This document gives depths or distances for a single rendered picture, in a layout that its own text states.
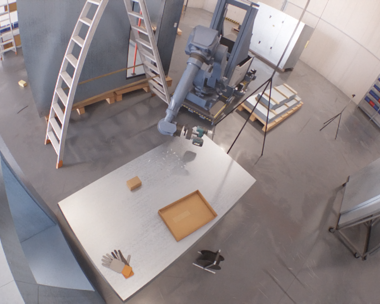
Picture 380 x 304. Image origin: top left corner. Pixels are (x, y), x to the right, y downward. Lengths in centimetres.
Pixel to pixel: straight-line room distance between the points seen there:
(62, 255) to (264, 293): 228
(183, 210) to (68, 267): 132
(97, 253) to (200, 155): 139
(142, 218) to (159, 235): 20
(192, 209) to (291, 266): 173
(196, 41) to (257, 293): 288
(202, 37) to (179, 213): 172
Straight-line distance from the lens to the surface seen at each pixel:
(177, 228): 170
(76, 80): 231
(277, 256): 285
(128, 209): 173
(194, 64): 211
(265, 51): 830
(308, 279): 314
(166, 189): 184
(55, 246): 234
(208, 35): 219
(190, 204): 181
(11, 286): 81
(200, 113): 333
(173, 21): 375
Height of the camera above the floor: 224
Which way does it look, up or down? 48 degrees down
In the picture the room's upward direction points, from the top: 20 degrees clockwise
